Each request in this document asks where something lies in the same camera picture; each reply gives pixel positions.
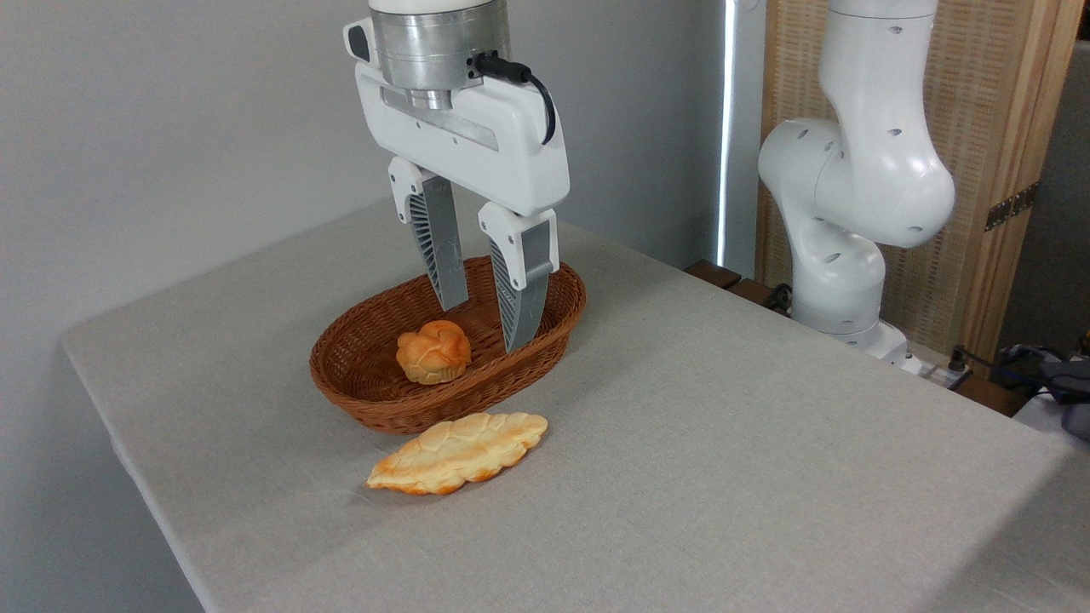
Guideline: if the dark blue grey bag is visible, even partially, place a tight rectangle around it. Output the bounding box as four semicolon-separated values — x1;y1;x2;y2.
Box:
992;343;1090;442

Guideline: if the long flat braided bread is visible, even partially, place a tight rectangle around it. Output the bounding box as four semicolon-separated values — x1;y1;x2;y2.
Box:
366;412;549;496

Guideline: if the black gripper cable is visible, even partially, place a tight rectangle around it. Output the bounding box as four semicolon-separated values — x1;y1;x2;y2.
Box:
468;52;558;146

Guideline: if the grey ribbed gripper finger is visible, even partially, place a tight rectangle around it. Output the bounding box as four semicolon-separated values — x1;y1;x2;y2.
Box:
389;156;470;312
479;202;560;354

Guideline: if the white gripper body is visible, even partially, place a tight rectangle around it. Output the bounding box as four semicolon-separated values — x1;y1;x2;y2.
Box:
344;19;571;217

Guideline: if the dark metal hinge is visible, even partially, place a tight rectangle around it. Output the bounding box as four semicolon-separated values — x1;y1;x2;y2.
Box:
985;181;1040;232

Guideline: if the brown oval wicker basket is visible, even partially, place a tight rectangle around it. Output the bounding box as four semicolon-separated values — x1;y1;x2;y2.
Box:
309;254;588;435

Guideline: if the wooden woven screen panel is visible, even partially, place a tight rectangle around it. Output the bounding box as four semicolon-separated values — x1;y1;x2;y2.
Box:
756;0;1087;367

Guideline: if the grey tablecloth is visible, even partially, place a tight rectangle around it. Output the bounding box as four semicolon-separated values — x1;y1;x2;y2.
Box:
61;189;1090;613

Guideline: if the round orange bread bun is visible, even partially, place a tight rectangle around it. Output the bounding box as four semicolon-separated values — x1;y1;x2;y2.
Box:
396;320;472;386

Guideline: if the white vertical light strip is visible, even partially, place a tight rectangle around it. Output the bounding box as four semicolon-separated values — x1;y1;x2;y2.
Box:
717;0;738;266

